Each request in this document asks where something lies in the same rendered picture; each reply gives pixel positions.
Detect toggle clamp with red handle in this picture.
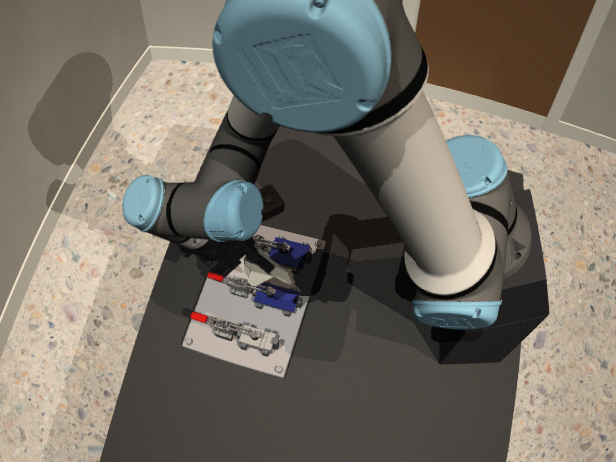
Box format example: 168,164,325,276
253,234,290,254
207,272,276,298

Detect red-handled toggle clamp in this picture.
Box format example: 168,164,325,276
190,312,260,341

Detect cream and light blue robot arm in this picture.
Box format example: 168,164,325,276
122,0,532,330

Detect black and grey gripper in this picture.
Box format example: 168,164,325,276
177,238,292,286

